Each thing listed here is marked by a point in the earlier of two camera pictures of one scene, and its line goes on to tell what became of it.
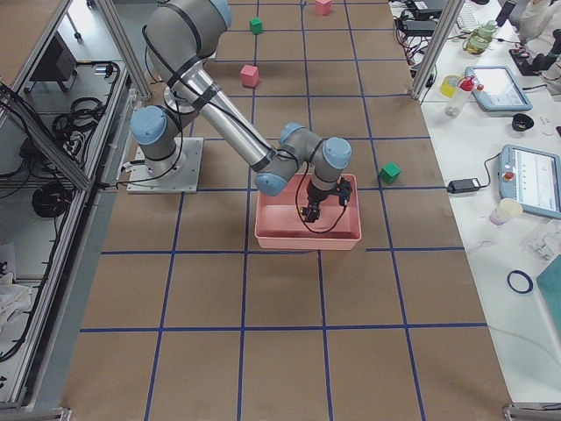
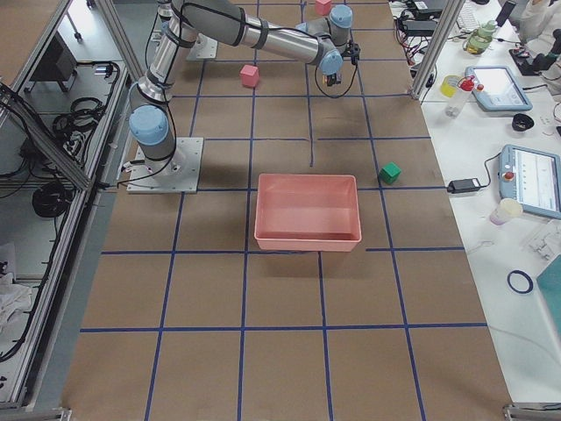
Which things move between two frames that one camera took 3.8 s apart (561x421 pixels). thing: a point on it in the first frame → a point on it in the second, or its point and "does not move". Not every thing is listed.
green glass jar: [479, 39] does not move
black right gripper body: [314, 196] → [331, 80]
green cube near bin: [390, 173] does not move
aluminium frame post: [436, 49] does not move
